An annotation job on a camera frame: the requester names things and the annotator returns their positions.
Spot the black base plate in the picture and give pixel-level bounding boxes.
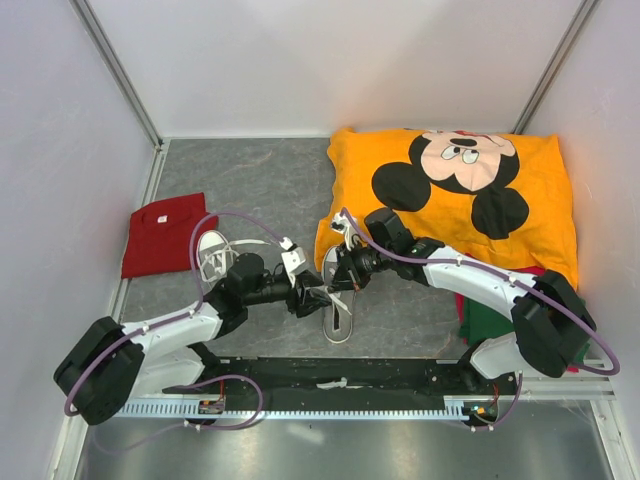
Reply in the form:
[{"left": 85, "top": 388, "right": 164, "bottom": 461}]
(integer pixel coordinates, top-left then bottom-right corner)
[{"left": 162, "top": 355, "right": 521, "bottom": 414}]

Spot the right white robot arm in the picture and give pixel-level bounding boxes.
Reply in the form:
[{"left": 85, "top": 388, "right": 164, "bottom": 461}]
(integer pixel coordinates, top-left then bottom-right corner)
[{"left": 330, "top": 208, "right": 595, "bottom": 394}]

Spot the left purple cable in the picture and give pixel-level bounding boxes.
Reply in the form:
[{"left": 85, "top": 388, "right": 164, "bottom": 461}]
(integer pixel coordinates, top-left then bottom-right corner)
[{"left": 64, "top": 210, "right": 291, "bottom": 454}]

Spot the right aluminium frame post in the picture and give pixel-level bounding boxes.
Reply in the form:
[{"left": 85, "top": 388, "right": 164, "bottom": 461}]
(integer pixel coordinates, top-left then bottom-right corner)
[{"left": 511, "top": 0, "right": 601, "bottom": 135}]

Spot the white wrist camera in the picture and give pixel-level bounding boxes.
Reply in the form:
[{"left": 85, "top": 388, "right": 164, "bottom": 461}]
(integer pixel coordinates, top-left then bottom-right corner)
[
  {"left": 280, "top": 237, "right": 308, "bottom": 275},
  {"left": 330, "top": 208, "right": 361, "bottom": 251}
]

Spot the white tape scrap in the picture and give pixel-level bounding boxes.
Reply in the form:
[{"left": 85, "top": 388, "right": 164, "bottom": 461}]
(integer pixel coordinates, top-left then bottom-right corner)
[{"left": 316, "top": 377, "right": 348, "bottom": 391}]

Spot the orange mickey mouse pillow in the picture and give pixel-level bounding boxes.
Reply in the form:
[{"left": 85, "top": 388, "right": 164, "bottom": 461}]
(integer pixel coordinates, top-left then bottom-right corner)
[{"left": 314, "top": 128, "right": 579, "bottom": 286}]

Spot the red cloth under green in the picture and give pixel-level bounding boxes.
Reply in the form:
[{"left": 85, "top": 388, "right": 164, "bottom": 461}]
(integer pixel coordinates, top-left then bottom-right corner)
[{"left": 468, "top": 266, "right": 596, "bottom": 378}]

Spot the slotted cable duct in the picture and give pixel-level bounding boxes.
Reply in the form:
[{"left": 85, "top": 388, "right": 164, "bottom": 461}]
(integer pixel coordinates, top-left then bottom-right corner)
[{"left": 115, "top": 396, "right": 471, "bottom": 421}]

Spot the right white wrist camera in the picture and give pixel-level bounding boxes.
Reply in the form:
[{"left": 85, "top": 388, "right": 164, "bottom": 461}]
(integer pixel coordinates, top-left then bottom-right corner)
[{"left": 330, "top": 208, "right": 361, "bottom": 251}]

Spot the purple cable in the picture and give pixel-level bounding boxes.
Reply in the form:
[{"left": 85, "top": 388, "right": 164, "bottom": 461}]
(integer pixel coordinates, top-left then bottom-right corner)
[
  {"left": 64, "top": 210, "right": 291, "bottom": 454},
  {"left": 340, "top": 207, "right": 621, "bottom": 376}
]

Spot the grey sneaker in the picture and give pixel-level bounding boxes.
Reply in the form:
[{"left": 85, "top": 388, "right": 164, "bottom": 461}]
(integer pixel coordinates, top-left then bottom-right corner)
[
  {"left": 196, "top": 230, "right": 238, "bottom": 285},
  {"left": 321, "top": 246, "right": 353, "bottom": 344}
]

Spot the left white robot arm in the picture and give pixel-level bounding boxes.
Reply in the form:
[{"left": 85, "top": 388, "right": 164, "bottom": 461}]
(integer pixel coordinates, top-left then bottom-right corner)
[{"left": 53, "top": 251, "right": 331, "bottom": 425}]

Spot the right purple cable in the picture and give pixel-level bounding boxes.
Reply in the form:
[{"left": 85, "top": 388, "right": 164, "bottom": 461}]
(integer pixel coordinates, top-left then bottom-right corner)
[{"left": 340, "top": 207, "right": 621, "bottom": 376}]

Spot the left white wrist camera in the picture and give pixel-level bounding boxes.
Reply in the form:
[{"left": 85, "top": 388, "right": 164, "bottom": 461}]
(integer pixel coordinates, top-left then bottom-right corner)
[{"left": 280, "top": 237, "right": 308, "bottom": 275}]

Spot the red folded t-shirt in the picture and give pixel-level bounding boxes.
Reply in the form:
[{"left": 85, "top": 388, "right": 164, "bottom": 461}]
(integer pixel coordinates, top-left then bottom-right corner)
[{"left": 121, "top": 192, "right": 209, "bottom": 279}]

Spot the aluminium frame post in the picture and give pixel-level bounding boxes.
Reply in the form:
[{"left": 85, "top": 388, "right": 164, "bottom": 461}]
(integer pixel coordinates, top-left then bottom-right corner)
[
  {"left": 69, "top": 0, "right": 164, "bottom": 150},
  {"left": 511, "top": 0, "right": 601, "bottom": 135}
]

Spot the left aluminium frame post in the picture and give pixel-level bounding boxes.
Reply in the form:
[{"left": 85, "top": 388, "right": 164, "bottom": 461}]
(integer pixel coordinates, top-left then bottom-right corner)
[{"left": 69, "top": 0, "right": 164, "bottom": 150}]

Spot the green folded cloth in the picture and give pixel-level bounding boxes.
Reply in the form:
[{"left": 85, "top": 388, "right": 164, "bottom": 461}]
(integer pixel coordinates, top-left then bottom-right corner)
[{"left": 455, "top": 294, "right": 514, "bottom": 345}]

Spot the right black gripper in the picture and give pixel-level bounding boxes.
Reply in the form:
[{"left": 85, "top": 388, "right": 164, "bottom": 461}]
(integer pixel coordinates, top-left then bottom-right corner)
[{"left": 328, "top": 238, "right": 394, "bottom": 294}]

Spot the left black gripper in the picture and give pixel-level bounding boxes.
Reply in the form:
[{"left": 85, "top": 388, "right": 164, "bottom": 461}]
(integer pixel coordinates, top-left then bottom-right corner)
[{"left": 244, "top": 269, "right": 331, "bottom": 318}]

